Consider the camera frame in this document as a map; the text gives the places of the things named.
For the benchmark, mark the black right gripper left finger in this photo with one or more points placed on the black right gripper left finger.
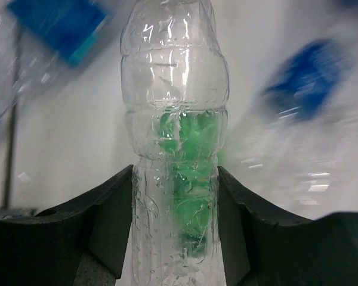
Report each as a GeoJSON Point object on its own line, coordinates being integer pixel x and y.
{"type": "Point", "coordinates": [80, 242]}

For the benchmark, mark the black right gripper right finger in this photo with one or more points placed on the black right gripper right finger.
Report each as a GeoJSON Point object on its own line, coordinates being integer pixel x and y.
{"type": "Point", "coordinates": [263, 244]}

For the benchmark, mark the green plastic bottle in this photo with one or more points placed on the green plastic bottle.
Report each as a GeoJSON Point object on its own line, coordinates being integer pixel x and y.
{"type": "Point", "coordinates": [191, 141]}

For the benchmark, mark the clear ribbed plastic bottle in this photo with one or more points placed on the clear ribbed plastic bottle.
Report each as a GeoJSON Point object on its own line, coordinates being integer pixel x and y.
{"type": "Point", "coordinates": [175, 84]}

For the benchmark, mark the crushed bottle blue label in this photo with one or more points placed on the crushed bottle blue label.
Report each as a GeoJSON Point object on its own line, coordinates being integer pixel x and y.
{"type": "Point", "coordinates": [40, 40]}

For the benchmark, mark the blue label water bottle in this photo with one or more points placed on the blue label water bottle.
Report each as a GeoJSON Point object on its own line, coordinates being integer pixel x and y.
{"type": "Point", "coordinates": [293, 145]}

